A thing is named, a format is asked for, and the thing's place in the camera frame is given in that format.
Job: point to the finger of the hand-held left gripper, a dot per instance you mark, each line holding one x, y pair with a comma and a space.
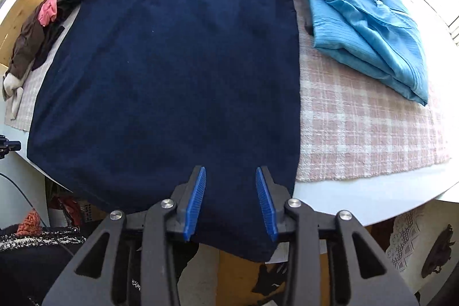
9, 146

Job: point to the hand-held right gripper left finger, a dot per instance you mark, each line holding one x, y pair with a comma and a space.
195, 205

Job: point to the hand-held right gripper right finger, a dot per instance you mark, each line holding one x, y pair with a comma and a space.
265, 205

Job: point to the navy blue shirt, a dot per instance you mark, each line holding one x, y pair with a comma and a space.
161, 76

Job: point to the white paper sheet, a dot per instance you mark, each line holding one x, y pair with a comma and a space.
281, 252

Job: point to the white garment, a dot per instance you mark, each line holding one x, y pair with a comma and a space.
13, 91

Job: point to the cardboard box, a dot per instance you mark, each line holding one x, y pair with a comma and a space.
235, 273

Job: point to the person's foot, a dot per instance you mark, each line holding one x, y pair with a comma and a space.
269, 282

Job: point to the orange knit scarf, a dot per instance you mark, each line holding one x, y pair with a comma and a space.
30, 223

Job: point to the red bag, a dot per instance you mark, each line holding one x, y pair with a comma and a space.
68, 207

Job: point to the black garment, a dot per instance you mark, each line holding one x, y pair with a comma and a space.
52, 39

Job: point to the person's black clothing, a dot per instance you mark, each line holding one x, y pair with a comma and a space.
28, 266

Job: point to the slatted wooden board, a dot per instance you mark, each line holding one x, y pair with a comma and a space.
16, 22

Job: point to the pink plaid blanket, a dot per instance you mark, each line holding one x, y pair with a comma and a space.
358, 119

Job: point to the pink garment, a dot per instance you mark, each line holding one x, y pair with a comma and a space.
48, 10

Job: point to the white lace cloth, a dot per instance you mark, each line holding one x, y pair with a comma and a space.
407, 238

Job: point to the light blue folded garment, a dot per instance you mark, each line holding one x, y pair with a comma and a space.
365, 15

